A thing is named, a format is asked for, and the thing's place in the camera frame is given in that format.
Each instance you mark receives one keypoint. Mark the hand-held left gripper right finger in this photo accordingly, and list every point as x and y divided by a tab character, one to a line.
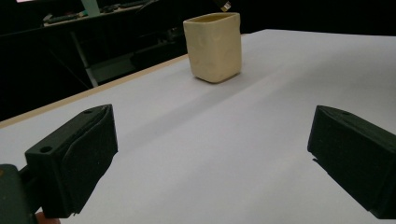
358	155

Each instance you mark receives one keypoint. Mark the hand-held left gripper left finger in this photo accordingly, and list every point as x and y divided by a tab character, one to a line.
77	155

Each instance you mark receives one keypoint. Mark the cream square cup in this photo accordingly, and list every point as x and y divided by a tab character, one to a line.
214	49

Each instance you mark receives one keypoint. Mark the grey metal stand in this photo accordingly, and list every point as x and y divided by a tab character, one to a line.
84	59

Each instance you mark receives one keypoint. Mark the cluttered background table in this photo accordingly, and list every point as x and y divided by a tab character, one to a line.
77	17

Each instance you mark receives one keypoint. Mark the pale green board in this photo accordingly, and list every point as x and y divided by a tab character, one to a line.
91	6

